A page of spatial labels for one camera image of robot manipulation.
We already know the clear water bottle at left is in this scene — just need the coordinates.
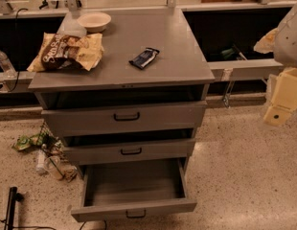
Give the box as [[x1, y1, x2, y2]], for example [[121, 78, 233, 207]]
[[0, 50, 17, 79]]

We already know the grey top drawer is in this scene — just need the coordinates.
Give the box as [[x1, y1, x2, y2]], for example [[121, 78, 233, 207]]
[[42, 102, 207, 137]]

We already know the green snack bag on floor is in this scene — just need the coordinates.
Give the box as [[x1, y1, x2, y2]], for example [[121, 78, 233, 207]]
[[12, 134, 48, 151]]

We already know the green object in dark bin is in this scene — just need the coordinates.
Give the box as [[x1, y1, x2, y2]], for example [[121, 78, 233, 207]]
[[220, 48, 238, 60]]

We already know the clear plastic cup on floor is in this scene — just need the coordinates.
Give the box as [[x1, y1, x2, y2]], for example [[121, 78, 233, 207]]
[[44, 156, 63, 180]]

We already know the clear plastic bottle on floor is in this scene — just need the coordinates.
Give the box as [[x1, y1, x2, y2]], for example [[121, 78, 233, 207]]
[[35, 149, 46, 175]]

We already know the black stand on floor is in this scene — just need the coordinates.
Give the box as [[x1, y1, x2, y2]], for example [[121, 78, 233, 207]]
[[4, 187, 24, 230]]

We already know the grey drawer cabinet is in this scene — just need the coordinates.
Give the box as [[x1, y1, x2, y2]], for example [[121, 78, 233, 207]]
[[28, 7, 216, 177]]

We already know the dark blue snack bar wrapper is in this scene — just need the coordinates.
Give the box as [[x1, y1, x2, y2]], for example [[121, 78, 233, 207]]
[[129, 47, 160, 70]]

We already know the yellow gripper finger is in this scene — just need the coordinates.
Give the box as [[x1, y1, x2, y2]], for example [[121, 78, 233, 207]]
[[253, 28, 278, 54], [263, 68, 297, 127]]

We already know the white paper bowl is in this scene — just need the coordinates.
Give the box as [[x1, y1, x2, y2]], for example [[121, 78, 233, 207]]
[[77, 12, 111, 33]]

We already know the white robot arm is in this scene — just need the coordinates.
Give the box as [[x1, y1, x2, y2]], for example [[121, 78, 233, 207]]
[[254, 3, 297, 127]]

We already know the grey open bottom drawer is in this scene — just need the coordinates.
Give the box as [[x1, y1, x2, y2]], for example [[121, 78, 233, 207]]
[[71, 158, 196, 222]]

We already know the brown sea salt chip bag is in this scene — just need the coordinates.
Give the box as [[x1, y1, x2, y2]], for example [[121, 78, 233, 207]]
[[27, 33, 103, 72]]

